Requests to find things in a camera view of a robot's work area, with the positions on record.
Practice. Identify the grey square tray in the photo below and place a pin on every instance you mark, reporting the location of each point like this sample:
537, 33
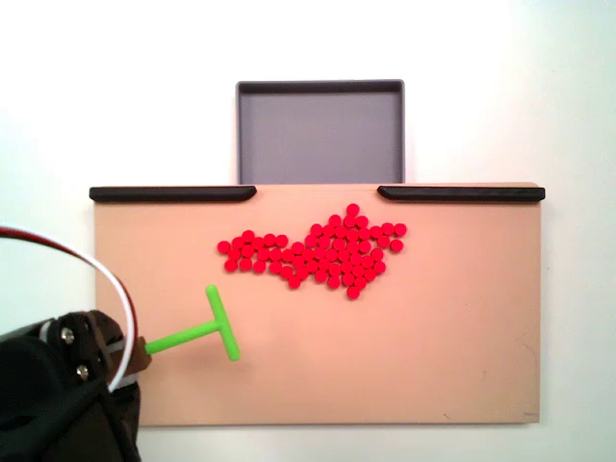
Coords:
320, 135

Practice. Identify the beige work board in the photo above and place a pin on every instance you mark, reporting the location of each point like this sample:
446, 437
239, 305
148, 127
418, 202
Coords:
433, 337

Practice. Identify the black edge rail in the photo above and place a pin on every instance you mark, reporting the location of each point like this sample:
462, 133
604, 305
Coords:
168, 194
462, 193

